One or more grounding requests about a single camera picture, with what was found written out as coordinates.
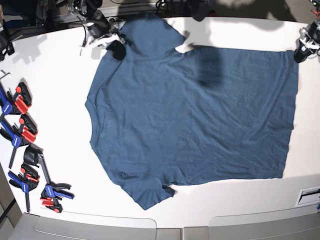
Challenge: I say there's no blue red clamp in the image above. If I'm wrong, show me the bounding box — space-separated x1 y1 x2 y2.
8 163 40 213
38 153 75 213
0 81 32 121
0 113 38 169

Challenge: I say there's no blue red clamp bottom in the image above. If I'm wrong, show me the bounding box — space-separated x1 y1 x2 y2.
38 153 75 213

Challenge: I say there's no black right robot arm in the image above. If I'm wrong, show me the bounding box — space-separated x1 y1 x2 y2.
68 0 126 61

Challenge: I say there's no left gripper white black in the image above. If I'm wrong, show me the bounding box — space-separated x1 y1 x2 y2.
293 21 320 63

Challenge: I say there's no black tape roll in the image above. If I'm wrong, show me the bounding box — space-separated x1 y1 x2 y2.
23 145 43 166

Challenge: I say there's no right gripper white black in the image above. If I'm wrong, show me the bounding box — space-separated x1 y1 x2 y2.
87 21 126 60

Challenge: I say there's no blue T-shirt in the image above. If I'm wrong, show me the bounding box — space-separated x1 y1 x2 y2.
85 13 299 210

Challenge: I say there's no blue red clamp top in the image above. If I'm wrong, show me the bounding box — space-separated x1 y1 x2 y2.
0 81 32 121

